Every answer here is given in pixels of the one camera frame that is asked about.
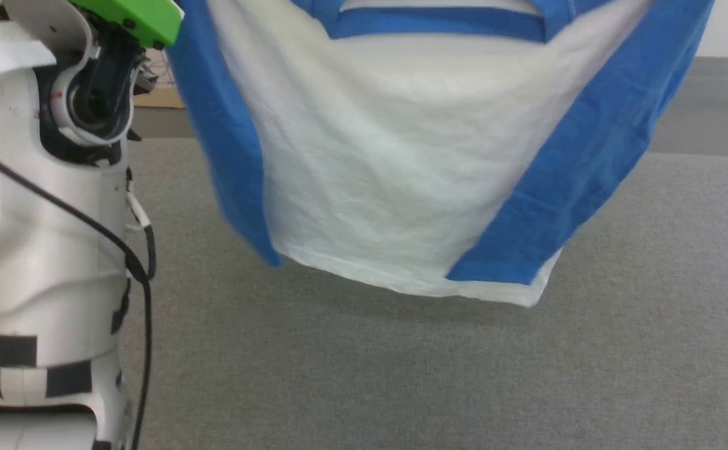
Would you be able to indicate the grey fabric sofa cushion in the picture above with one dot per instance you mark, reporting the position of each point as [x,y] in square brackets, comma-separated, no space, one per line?
[401,375]

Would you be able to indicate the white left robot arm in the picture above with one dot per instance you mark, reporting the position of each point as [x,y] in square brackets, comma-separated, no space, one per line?
[26,219]

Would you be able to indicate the blue and white T-shirt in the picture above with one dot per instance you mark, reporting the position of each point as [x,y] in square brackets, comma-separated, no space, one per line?
[401,156]

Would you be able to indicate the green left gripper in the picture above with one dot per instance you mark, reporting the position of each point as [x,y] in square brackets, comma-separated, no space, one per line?
[132,15]

